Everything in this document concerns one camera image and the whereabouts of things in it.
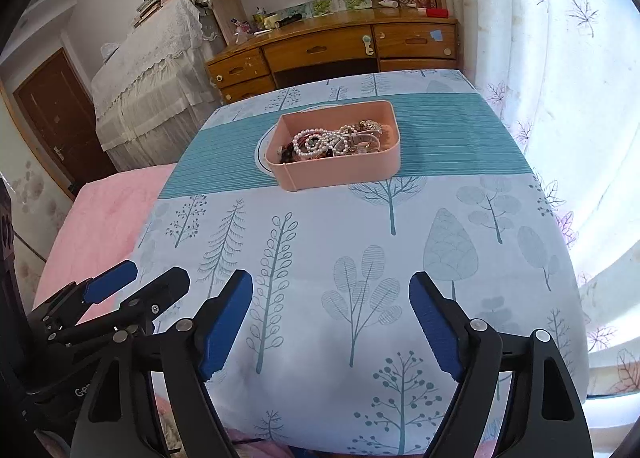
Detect wooden desk with drawers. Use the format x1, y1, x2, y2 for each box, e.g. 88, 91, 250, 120
205, 7, 459, 107

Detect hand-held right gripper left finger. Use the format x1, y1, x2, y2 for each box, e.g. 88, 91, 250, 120
70, 269, 254, 458

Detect lace covered cabinet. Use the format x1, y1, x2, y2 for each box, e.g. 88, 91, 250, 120
92, 0, 224, 172

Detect stack of books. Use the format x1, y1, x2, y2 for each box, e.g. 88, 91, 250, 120
132, 0, 189, 30

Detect white pearl bracelet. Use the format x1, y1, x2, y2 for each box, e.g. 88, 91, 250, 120
292, 127, 352, 158

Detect small bottles cluster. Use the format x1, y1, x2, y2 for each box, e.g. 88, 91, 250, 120
251, 7, 281, 32

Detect green floral paper strip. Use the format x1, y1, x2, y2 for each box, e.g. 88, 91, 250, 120
295, 0, 374, 17

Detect pink plastic tray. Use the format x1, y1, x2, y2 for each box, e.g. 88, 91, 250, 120
265, 101, 403, 191

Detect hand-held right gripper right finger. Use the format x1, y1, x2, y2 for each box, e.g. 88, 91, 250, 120
408, 271, 594, 458

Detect white leaf print curtain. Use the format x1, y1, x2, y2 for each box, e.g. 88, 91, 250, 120
450, 0, 640, 399

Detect pink blanket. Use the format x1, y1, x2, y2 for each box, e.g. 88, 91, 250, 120
35, 163, 179, 330

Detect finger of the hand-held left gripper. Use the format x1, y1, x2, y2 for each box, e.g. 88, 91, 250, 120
54, 266, 191, 345
30, 260, 139, 335

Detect brown wooden door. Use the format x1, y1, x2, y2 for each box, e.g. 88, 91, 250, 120
14, 48, 119, 190

